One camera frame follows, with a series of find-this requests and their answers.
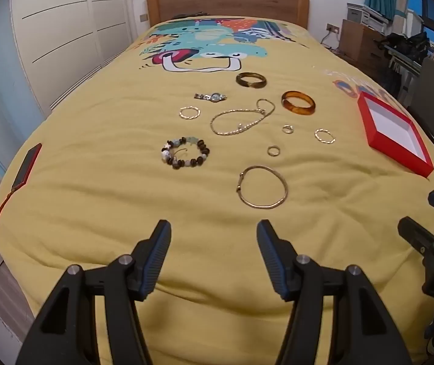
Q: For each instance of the yellow printed blanket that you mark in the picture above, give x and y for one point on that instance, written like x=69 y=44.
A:
x=125 y=197

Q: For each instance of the red jewelry box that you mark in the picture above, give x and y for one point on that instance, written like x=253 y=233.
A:
x=391 y=125

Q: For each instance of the twisted gold hoop earring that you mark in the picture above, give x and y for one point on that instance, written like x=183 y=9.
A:
x=316 y=135

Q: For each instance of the wall power socket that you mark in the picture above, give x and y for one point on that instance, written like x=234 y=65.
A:
x=333 y=28

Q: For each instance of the wooden headboard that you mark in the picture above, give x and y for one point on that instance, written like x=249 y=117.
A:
x=228 y=2

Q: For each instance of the silver wristwatch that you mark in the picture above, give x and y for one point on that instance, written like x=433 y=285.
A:
x=214 y=97

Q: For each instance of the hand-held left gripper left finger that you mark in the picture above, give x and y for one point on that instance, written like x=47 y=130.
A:
x=156 y=258

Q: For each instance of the amber resin bangle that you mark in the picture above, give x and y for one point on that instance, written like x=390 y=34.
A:
x=296 y=109

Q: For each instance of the dark olive bangle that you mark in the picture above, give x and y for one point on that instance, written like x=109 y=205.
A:
x=245 y=83

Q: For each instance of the black bag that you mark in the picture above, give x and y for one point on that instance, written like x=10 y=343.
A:
x=409 y=45

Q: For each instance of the white wardrobe doors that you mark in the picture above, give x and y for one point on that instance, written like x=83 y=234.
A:
x=68 y=26

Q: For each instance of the white printer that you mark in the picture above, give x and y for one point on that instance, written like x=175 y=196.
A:
x=365 y=15

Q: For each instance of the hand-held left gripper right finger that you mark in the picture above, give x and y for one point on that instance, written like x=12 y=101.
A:
x=272 y=258

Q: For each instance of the wooden cabinet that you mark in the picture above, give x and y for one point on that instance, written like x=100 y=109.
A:
x=361 y=45

